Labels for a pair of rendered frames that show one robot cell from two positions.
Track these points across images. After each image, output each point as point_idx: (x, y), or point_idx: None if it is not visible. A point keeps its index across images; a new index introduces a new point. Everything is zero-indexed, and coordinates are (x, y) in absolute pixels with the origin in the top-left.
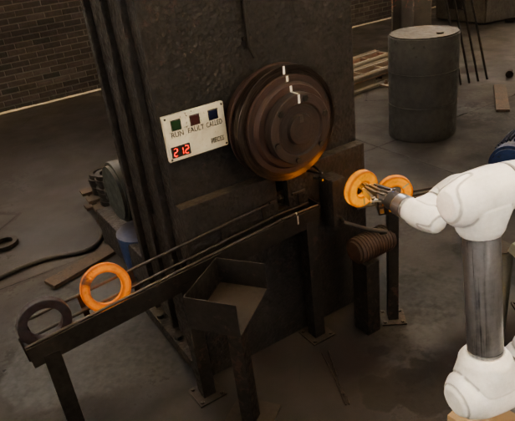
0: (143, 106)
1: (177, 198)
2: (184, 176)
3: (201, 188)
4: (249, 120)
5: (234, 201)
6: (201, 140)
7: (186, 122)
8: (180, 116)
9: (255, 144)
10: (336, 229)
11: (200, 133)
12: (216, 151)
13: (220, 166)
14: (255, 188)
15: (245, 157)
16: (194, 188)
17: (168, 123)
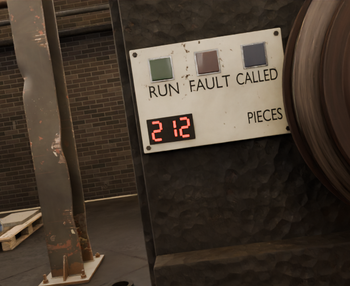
0: (121, 45)
1: (163, 240)
2: (181, 193)
3: (221, 228)
4: (328, 40)
5: (300, 277)
6: (221, 113)
7: (186, 66)
8: (172, 51)
9: (347, 111)
10: None
11: (220, 95)
12: (266, 148)
13: (273, 185)
14: None
15: (316, 149)
16: (204, 225)
17: (144, 63)
